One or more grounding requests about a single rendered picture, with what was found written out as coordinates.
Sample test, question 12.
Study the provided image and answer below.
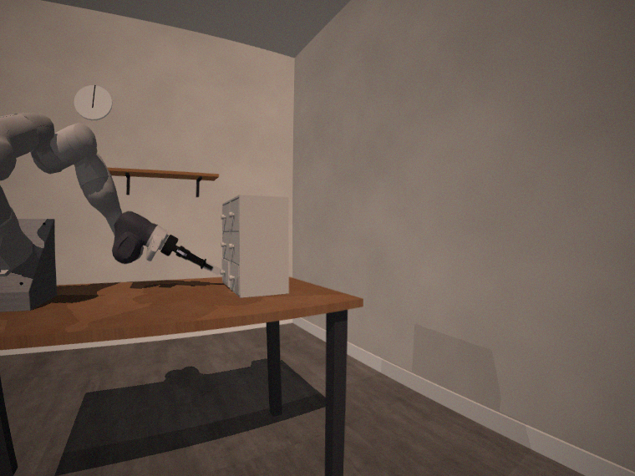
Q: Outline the white chest of drawers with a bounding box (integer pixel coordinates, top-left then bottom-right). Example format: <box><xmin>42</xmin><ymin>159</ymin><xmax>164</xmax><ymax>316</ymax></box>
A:
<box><xmin>222</xmin><ymin>195</ymin><xmax>289</xmax><ymax>298</ymax></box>

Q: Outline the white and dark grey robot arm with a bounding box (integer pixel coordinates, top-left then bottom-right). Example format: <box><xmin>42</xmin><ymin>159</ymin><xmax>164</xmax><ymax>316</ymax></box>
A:
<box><xmin>0</xmin><ymin>113</ymin><xmax>169</xmax><ymax>276</ymax></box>

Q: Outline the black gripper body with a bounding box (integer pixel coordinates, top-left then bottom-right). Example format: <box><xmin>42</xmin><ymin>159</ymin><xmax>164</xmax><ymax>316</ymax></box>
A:
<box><xmin>161</xmin><ymin>235</ymin><xmax>183</xmax><ymax>256</ymax></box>

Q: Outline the grey drawer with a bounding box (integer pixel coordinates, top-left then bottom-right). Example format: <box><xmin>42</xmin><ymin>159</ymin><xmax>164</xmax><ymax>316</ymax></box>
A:
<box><xmin>228</xmin><ymin>261</ymin><xmax>240</xmax><ymax>295</ymax></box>
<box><xmin>221</xmin><ymin>203</ymin><xmax>230</xmax><ymax>230</ymax></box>
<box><xmin>221</xmin><ymin>232</ymin><xmax>230</xmax><ymax>259</ymax></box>
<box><xmin>228</xmin><ymin>232</ymin><xmax>239</xmax><ymax>262</ymax></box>
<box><xmin>228</xmin><ymin>199</ymin><xmax>239</xmax><ymax>229</ymax></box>
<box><xmin>220</xmin><ymin>258</ymin><xmax>231</xmax><ymax>287</ymax></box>

